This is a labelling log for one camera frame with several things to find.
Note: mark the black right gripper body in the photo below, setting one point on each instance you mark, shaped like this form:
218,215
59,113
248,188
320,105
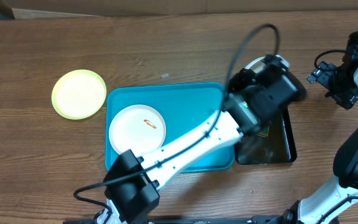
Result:
337,82

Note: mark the cream plate with stain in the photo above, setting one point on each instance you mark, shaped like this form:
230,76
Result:
257,65

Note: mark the green and yellow sponge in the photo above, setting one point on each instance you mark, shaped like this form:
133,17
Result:
264,132

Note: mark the white plate with stain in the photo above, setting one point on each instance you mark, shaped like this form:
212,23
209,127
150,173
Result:
139,128

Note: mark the yellow plate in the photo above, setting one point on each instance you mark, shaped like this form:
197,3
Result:
78,94

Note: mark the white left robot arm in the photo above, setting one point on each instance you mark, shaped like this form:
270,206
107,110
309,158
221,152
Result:
133,183

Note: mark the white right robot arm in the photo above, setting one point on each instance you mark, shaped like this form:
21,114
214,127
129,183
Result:
335,196

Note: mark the black water tray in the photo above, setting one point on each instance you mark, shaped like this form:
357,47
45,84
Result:
278,147

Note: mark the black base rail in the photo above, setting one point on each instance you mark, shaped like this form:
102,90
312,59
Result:
254,220

